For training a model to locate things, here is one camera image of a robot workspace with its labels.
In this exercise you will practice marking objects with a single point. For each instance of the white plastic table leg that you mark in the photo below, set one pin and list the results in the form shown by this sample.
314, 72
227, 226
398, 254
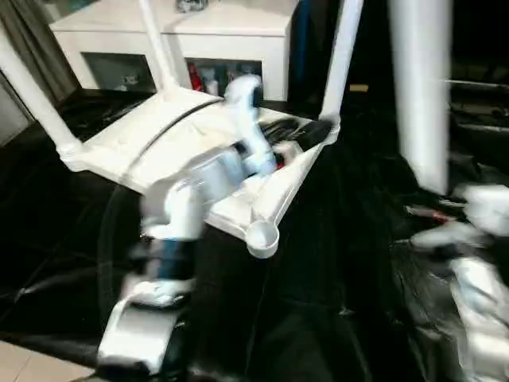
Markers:
36, 91
338, 67
421, 99
159, 44

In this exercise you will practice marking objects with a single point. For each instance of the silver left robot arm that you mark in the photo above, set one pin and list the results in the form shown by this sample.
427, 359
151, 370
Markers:
183, 199

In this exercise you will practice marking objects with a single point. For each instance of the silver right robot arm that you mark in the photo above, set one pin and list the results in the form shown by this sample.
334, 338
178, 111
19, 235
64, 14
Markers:
477, 286

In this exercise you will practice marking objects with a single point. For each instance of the white glass-door cabinet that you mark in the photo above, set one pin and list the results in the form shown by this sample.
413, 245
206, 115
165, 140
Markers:
230, 44

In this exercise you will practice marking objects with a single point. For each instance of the red package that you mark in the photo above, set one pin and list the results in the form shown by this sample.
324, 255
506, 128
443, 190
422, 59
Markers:
194, 75

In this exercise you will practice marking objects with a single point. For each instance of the black work mat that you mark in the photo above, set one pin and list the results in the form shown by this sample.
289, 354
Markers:
298, 298

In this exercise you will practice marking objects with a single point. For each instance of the grey patterned ornament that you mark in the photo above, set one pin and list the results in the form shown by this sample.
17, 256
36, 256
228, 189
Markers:
193, 5

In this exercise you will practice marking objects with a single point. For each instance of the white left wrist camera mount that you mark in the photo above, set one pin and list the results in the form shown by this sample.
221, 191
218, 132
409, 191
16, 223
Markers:
248, 119

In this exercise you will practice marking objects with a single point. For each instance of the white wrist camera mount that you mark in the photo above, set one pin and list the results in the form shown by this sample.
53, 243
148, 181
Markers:
248, 119
485, 207

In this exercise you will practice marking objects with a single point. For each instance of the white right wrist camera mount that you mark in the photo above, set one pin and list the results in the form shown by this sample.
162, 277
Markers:
485, 207

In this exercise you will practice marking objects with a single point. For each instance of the dark metal rail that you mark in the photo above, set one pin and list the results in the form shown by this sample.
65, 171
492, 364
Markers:
481, 83

